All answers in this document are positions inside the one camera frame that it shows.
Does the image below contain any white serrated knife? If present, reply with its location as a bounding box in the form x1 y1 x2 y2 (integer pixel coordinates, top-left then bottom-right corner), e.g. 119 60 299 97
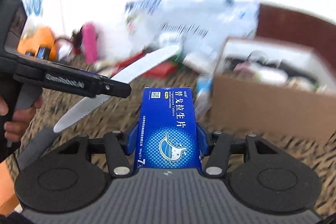
53 45 181 133

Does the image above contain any blue medicine box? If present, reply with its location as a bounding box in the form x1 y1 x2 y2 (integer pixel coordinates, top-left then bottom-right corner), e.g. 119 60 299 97
134 88 202 172

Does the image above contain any person left hand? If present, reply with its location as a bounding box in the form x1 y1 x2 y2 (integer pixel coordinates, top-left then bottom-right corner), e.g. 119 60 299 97
3 96 43 143

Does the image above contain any orange bag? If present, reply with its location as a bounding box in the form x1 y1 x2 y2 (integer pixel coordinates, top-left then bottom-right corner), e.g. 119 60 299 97
17 27 57 61

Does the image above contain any letter-patterned brown tablecloth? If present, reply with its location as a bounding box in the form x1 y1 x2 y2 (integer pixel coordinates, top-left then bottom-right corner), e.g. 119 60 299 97
4 56 336 219

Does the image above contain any blue white tube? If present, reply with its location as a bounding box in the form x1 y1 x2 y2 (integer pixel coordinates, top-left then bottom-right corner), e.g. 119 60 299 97
194 74 213 121

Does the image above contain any pink thermos bottle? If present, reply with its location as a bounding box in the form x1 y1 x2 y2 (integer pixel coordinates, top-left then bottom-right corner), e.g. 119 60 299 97
81 23 98 64

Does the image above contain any brown cardboard box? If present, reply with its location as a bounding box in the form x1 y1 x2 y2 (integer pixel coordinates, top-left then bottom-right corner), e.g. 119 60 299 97
210 36 335 142

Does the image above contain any floral plastic packaging bag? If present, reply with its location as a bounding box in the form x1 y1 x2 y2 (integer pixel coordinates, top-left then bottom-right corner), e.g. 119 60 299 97
125 0 260 56

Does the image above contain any dark brown wooden board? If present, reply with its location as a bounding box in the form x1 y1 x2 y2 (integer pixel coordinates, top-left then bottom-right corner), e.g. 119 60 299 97
256 4 335 68

